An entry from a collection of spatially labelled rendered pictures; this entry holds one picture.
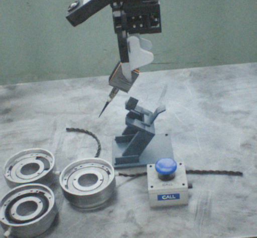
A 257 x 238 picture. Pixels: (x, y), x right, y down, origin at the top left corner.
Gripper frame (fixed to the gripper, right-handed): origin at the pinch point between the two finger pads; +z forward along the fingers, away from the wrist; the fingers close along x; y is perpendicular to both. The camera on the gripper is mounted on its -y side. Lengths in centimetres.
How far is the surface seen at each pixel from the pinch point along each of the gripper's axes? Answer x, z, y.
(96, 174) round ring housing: -9.3, 16.7, -7.7
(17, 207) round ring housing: -16.3, 16.9, -21.9
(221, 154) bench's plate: -3.3, 19.7, 17.5
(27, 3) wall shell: 150, 34, -53
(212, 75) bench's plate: 29.4, 19.6, 21.3
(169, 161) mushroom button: -12.9, 12.2, 6.4
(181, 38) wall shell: 149, 62, 26
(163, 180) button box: -14.6, 15.1, 5.0
